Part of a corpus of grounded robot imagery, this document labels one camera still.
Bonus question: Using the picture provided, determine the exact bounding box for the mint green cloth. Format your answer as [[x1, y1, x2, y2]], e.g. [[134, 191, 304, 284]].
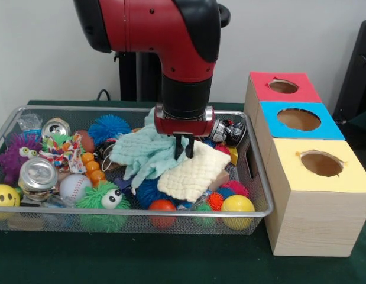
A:
[[110, 108, 189, 189]]

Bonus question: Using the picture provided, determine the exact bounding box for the plain yellow ball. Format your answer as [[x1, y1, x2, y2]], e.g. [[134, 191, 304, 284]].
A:
[[220, 195, 256, 231]]

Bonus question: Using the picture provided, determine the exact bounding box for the dark green table cloth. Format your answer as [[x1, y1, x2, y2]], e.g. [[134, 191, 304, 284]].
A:
[[0, 99, 366, 284]]

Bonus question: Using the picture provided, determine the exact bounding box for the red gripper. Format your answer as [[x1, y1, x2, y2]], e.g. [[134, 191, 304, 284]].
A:
[[154, 105, 216, 160]]

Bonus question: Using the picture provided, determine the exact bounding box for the purple spiky monster toy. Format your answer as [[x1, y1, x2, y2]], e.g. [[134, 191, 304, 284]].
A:
[[0, 133, 43, 186]]

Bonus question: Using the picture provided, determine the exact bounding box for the silver crushed soda can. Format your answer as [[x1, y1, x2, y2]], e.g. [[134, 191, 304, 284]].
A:
[[41, 118, 72, 139]]

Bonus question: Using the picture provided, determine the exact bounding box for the black red crushed soda can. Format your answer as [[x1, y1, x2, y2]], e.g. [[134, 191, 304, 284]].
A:
[[210, 118, 247, 147]]

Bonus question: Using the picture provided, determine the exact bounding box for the blue spiky ball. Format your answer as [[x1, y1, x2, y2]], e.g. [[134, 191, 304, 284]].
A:
[[88, 114, 132, 146]]

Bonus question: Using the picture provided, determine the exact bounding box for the green furry toy with eyes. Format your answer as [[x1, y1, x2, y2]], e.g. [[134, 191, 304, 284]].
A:
[[76, 180, 132, 233]]

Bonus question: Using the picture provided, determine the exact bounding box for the yellow smiley ball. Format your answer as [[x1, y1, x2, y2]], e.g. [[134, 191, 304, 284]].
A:
[[0, 183, 21, 220]]

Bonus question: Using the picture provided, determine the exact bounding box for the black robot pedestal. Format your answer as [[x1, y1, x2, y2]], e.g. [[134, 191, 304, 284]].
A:
[[114, 5, 231, 103]]

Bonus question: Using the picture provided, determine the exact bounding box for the black upright panel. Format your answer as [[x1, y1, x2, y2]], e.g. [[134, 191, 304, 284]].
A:
[[333, 20, 366, 125]]

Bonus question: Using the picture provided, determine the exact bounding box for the cream waffle cloth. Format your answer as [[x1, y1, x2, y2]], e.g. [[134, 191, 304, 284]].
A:
[[157, 141, 232, 204]]

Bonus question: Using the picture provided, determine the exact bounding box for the silver wire mesh bin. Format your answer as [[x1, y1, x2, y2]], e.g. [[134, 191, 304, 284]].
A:
[[0, 105, 274, 236]]

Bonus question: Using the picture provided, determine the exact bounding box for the wooden box with three holes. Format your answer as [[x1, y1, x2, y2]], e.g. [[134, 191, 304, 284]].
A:
[[243, 72, 366, 257]]

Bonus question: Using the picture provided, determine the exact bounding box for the red orange ball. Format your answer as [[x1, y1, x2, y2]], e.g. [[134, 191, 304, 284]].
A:
[[148, 199, 177, 229]]

